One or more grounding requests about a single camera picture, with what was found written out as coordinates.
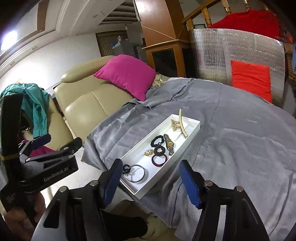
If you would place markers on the wicker basket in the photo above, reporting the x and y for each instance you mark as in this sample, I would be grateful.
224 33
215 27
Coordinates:
289 70

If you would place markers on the white tray box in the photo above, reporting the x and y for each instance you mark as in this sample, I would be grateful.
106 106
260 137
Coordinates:
146 171

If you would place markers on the wooden cabinet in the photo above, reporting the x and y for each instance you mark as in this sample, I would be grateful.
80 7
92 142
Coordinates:
168 46

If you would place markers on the magenta pillow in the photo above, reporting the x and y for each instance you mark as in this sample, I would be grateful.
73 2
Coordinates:
128 73

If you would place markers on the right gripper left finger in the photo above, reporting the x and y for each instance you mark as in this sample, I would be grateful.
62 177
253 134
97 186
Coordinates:
76 214

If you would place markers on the teal shirt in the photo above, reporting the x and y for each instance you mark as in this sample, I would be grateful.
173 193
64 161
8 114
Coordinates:
35 104

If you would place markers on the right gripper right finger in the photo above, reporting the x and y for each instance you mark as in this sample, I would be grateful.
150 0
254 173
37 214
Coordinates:
242 221

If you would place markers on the gold brooch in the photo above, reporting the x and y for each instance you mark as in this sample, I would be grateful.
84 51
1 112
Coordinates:
149 152

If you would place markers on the red bed cover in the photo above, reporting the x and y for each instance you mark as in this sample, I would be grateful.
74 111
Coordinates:
260 22

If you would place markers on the cream hair claw clip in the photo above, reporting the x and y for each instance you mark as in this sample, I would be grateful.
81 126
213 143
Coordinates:
178 124

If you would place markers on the small black hair clip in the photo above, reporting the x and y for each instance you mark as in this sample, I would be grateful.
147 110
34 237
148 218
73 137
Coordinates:
126 169

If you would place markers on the left hand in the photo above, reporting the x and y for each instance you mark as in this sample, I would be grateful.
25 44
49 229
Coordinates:
19 223

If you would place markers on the silver foil insulation sheet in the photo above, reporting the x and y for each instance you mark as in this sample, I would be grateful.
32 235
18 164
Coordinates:
214 49

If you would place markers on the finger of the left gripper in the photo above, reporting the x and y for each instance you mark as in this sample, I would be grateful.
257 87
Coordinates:
69 149
34 144

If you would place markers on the beige leather sofa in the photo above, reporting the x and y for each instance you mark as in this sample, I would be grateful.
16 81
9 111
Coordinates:
84 101

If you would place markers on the red cushion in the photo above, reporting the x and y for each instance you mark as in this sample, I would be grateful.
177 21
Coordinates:
253 78

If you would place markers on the black beaded scrunchie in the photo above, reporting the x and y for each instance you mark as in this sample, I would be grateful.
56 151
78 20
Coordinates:
157 141

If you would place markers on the grey blanket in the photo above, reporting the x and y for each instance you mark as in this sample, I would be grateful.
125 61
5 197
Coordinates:
243 140

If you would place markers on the wooden bed rail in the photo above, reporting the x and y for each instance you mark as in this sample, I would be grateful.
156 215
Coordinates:
210 12

